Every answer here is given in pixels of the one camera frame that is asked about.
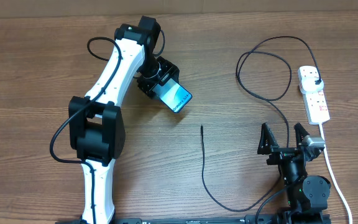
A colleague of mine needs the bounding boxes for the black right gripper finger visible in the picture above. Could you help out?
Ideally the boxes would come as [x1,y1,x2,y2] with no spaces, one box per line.
[257,123,279,155]
[294,123,310,146]

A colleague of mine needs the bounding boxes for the white power strip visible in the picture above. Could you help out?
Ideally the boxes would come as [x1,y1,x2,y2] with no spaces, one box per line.
[297,66,330,124]

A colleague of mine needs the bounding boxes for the black charger cable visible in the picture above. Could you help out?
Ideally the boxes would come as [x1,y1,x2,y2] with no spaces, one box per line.
[200,35,323,213]

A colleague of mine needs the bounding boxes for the Samsung Galaxy smartphone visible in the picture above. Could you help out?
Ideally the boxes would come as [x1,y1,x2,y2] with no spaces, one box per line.
[153,78,192,113]

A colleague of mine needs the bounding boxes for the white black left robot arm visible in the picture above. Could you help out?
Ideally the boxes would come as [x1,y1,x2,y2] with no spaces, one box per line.
[68,16,192,223]

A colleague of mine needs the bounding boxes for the white power strip cord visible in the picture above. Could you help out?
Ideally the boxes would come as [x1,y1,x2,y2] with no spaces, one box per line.
[318,123,354,224]

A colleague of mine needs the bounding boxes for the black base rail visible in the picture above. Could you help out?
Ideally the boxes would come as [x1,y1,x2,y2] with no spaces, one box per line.
[55,215,332,224]

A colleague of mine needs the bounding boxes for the white charger plug adapter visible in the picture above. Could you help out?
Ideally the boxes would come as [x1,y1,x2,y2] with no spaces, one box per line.
[299,77,324,94]

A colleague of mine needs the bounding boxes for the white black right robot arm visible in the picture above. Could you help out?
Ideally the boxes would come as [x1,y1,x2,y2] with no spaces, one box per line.
[254,123,331,224]

